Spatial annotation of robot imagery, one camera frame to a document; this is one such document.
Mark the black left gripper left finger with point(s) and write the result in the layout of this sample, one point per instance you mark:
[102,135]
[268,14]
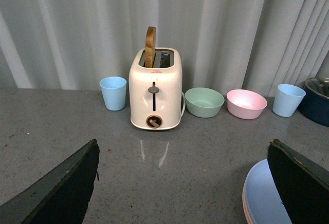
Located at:
[60,196]

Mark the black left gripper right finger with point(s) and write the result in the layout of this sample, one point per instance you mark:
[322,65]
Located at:
[301,183]

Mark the blue plate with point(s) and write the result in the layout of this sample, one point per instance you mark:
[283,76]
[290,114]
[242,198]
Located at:
[263,200]

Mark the pink plate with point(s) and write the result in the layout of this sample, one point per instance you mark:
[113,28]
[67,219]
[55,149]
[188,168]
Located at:
[245,208]

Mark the dark blue saucepan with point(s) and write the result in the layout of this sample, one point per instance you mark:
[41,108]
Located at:
[314,107]

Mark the light blue cup right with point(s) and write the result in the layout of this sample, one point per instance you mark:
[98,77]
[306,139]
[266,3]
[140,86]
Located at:
[287,99]

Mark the light blue cup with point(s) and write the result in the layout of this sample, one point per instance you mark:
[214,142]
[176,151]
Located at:
[287,99]
[114,92]

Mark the glass pot lid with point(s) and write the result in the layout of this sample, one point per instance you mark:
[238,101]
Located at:
[318,85]

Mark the pink bowl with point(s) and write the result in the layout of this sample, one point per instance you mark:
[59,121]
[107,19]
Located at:
[245,104]

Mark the light blue cup left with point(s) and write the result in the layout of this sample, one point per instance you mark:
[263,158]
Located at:
[114,92]

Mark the mint green bowl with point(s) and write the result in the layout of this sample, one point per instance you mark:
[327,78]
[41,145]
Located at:
[204,102]

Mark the cream white toaster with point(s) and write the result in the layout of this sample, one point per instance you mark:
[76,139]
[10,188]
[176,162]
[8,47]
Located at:
[156,97]

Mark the grey pleated curtain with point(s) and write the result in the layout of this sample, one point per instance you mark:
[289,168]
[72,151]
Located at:
[223,44]

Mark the toasted bread slice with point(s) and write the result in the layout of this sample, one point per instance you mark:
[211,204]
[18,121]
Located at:
[150,41]

